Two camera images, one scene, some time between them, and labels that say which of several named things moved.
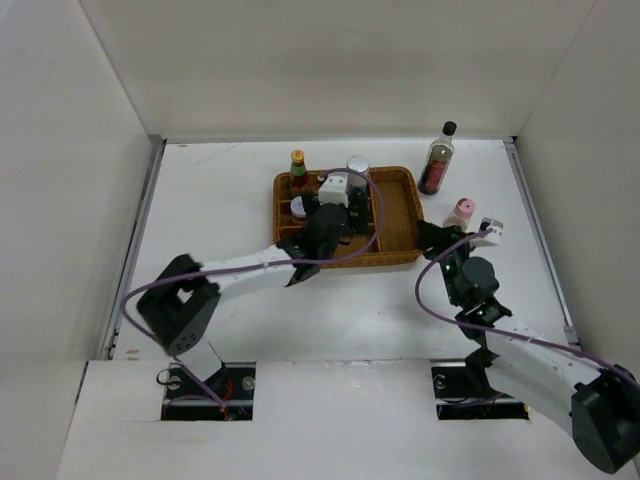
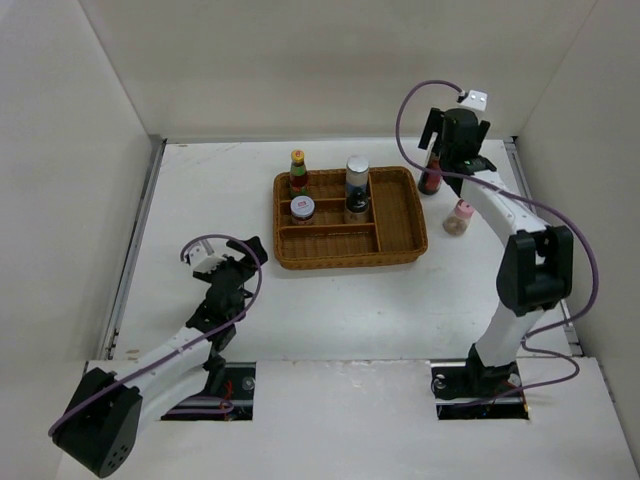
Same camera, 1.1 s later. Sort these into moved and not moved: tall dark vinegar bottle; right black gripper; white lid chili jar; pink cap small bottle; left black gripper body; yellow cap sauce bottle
Moved: right black gripper; left black gripper body
Not moved: white lid chili jar; yellow cap sauce bottle; tall dark vinegar bottle; pink cap small bottle
